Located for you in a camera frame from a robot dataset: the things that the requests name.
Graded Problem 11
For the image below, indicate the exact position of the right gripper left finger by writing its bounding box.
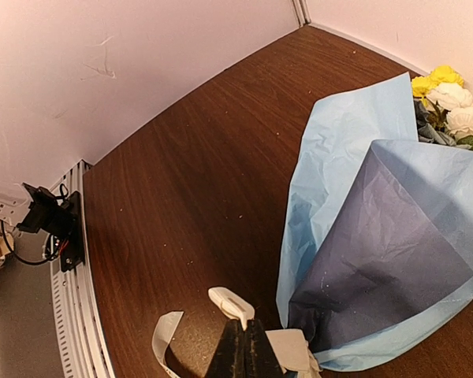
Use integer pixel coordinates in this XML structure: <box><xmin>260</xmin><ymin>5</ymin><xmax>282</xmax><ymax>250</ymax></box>
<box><xmin>205</xmin><ymin>320</ymin><xmax>245</xmax><ymax>378</ymax></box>

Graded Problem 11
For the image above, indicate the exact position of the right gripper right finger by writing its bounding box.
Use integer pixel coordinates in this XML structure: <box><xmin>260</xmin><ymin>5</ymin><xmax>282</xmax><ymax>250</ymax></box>
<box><xmin>244</xmin><ymin>319</ymin><xmax>284</xmax><ymax>378</ymax></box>

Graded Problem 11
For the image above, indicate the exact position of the cream printed ribbon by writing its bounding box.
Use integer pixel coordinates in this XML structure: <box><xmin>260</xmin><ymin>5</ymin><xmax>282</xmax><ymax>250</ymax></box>
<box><xmin>151</xmin><ymin>286</ymin><xmax>322</xmax><ymax>378</ymax></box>

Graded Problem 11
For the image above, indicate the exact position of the blue wrapping paper sheet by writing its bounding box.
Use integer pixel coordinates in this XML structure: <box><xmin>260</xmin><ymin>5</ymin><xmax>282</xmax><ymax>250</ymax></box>
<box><xmin>277</xmin><ymin>74</ymin><xmax>473</xmax><ymax>372</ymax></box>

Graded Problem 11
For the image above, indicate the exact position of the front aluminium rail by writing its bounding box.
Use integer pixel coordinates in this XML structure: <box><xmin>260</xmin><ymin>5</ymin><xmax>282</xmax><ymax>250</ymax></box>
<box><xmin>50</xmin><ymin>161</ymin><xmax>115</xmax><ymax>377</ymax></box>

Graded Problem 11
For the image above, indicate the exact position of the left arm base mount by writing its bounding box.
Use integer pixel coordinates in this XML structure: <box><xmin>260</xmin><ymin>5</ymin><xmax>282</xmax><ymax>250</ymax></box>
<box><xmin>17</xmin><ymin>183</ymin><xmax>85</xmax><ymax>272</ymax></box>

